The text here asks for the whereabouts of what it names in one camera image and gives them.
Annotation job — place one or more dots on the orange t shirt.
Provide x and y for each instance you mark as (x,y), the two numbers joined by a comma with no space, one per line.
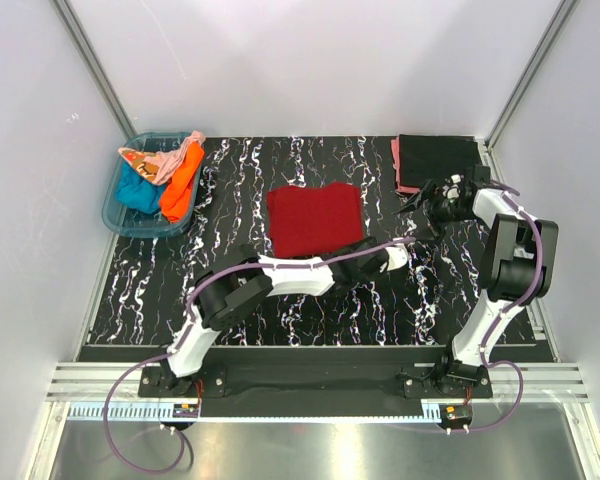
(175,200)

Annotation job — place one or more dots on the red t shirt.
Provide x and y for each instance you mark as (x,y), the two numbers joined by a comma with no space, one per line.
(306,221)

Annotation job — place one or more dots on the blue t shirt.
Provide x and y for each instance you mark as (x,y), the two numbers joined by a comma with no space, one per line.
(136,193)

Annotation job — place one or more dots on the folded black t shirt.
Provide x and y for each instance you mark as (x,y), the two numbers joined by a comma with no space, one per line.
(452,155)

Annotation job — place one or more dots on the blue plastic bin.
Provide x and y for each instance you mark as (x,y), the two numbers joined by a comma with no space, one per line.
(131,222)

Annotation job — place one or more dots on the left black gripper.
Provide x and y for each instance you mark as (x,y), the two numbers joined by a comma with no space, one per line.
(349,269)

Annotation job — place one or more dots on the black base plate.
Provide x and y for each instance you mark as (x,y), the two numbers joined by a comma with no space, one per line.
(319,382)

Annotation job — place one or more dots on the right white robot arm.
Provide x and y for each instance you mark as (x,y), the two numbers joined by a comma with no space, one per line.
(516,266)

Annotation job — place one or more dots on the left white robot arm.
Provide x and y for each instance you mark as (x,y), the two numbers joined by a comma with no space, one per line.
(230,290)

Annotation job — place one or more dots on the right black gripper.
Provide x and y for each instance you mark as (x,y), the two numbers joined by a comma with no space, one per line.
(431,201)

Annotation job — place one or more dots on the pink printed t shirt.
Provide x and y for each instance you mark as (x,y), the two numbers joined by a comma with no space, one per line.
(156,156)

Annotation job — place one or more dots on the white slotted cable duct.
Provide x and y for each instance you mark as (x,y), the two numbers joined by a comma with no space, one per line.
(174,412)

